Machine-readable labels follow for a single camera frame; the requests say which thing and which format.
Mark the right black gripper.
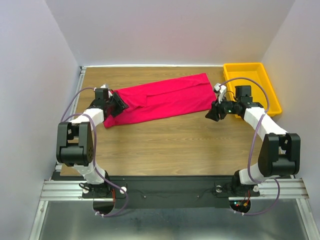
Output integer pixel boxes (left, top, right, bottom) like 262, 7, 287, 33
204, 94, 240, 122

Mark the red t shirt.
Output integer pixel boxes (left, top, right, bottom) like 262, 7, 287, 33
103, 73, 217, 129

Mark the yellow plastic bin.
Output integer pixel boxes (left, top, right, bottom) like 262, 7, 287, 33
223, 62, 282, 117

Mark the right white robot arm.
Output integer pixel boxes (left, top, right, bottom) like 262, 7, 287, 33
205, 83, 301, 195

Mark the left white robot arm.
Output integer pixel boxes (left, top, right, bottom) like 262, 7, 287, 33
56, 85, 129, 198

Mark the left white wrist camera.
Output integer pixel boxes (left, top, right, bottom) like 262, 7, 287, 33
93, 83, 109, 91

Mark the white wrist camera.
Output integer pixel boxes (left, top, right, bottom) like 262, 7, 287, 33
213, 83, 227, 104
93, 83, 109, 91

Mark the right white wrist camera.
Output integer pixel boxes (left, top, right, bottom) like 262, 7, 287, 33
213, 83, 227, 104

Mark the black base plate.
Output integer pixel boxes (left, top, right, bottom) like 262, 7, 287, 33
53, 171, 261, 213

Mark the aluminium frame rail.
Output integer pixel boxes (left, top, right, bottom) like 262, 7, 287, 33
29, 66, 87, 240

